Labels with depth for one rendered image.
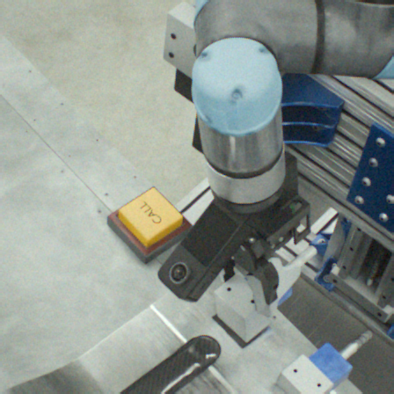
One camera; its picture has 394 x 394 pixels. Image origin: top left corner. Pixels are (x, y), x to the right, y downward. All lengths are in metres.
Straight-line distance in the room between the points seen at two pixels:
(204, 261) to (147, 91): 1.60
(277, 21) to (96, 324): 0.50
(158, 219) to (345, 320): 0.77
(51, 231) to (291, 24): 0.53
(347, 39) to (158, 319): 0.42
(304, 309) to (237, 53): 1.18
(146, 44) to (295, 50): 1.75
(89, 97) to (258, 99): 1.72
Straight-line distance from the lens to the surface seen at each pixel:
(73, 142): 1.46
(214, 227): 1.02
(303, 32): 0.97
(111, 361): 1.18
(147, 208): 1.35
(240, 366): 1.18
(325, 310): 2.04
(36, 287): 1.32
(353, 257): 1.84
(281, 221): 1.05
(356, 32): 0.98
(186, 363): 1.18
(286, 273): 1.12
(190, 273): 1.02
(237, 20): 0.95
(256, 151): 0.92
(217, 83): 0.87
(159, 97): 2.58
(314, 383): 1.15
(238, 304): 1.15
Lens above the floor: 1.93
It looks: 54 degrees down
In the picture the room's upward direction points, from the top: 9 degrees clockwise
